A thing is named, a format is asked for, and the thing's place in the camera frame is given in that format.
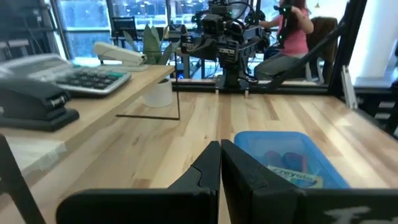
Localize white stapler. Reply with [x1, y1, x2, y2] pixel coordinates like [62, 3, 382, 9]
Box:
[93, 41, 150, 73]

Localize chair with brown jacket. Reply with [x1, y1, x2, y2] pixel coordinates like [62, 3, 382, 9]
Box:
[305, 16, 339, 84]

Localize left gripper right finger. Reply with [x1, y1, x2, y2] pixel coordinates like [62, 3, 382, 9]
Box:
[220, 138, 398, 224]

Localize blue plastic pencil box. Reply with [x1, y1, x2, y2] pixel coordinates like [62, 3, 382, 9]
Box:
[233, 130, 351, 190]

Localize yellow green crayon box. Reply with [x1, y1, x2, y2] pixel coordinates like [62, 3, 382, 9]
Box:
[266, 164, 325, 189]

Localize snake plant in white pot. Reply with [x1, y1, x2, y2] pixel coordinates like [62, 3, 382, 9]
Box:
[122, 24, 182, 109]

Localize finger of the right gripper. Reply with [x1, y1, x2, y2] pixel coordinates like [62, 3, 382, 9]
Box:
[180, 32, 197, 55]
[193, 37, 220, 62]

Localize wooden shelf riser black legs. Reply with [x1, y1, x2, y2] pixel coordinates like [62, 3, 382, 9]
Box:
[0, 50, 182, 224]

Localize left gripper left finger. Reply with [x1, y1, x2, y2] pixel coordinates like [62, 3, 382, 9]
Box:
[55, 140, 222, 224]

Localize white desk calculator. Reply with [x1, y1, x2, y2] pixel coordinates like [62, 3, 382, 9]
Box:
[0, 53, 132, 97]

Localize black background monitor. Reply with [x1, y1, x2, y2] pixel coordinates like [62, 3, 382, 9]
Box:
[111, 16, 138, 40]

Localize person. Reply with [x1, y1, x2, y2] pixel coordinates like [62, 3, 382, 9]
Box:
[252, 0, 315, 82]

